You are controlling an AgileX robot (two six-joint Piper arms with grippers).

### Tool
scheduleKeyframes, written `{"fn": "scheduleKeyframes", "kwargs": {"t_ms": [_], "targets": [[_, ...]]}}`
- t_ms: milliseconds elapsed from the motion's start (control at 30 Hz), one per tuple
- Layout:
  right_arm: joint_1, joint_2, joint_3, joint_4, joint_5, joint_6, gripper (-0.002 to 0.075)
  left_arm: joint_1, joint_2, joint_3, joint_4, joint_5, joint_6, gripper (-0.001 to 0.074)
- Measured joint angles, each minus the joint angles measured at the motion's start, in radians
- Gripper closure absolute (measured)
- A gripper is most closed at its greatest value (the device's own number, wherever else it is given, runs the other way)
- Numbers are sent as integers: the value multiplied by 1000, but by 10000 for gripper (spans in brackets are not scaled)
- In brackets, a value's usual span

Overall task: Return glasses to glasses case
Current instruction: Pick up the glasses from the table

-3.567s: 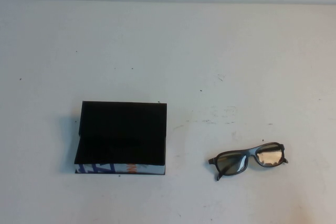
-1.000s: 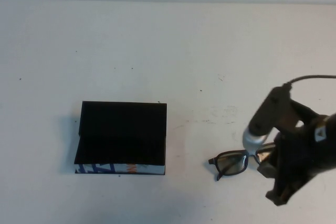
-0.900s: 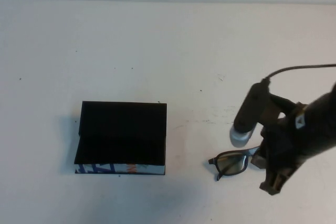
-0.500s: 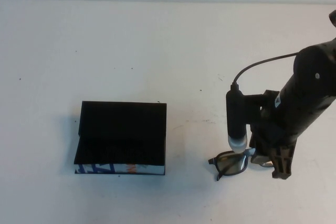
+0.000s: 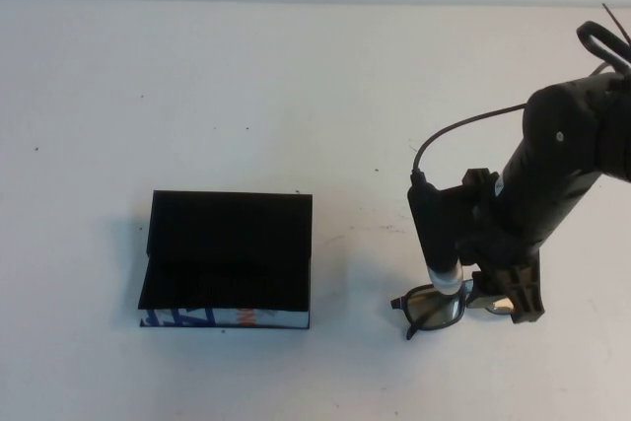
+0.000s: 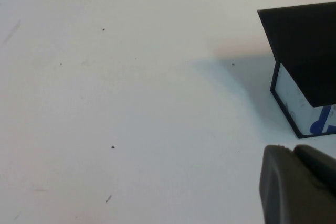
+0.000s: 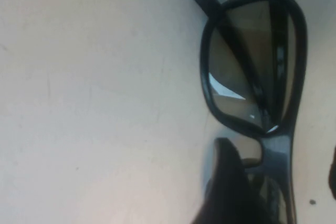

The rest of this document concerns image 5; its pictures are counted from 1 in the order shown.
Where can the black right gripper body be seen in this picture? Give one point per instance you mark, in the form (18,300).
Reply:
(537,194)

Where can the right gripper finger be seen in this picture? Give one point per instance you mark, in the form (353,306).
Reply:
(485,283)
(527,293)

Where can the black framed glasses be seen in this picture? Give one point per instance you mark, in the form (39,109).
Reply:
(434,310)

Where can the black printed glasses case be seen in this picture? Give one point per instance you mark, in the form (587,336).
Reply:
(222,243)

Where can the long black zip tie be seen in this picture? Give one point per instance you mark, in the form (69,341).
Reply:
(616,21)

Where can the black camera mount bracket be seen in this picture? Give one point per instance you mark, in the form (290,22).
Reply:
(468,199)

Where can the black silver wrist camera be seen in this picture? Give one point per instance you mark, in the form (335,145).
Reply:
(434,233)

